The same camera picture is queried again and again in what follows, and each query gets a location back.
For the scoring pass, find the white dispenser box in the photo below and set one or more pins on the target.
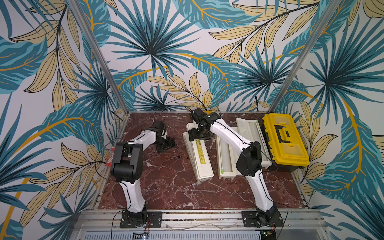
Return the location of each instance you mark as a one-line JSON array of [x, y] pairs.
[[198, 156], [239, 144]]

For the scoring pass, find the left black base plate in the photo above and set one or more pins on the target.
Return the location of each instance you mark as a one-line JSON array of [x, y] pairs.
[[130, 220]]

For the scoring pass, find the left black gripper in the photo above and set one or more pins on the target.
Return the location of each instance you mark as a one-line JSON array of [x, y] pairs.
[[171, 143]]

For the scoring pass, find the yellow black toolbox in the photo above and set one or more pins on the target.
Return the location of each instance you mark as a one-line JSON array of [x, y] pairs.
[[286, 147]]

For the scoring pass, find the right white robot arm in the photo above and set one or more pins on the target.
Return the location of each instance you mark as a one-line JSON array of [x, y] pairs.
[[249, 163]]

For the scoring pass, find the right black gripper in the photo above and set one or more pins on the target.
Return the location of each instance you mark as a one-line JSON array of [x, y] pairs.
[[196, 134]]

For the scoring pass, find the dispenser tray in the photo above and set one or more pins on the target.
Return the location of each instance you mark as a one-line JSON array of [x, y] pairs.
[[226, 168]]

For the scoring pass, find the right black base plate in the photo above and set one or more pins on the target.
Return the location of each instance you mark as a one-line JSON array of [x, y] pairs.
[[255, 219]]

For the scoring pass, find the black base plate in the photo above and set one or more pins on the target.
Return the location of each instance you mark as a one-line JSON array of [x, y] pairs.
[[255, 219], [130, 220]]

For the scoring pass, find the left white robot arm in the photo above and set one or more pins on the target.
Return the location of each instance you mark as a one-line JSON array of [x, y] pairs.
[[128, 162]]

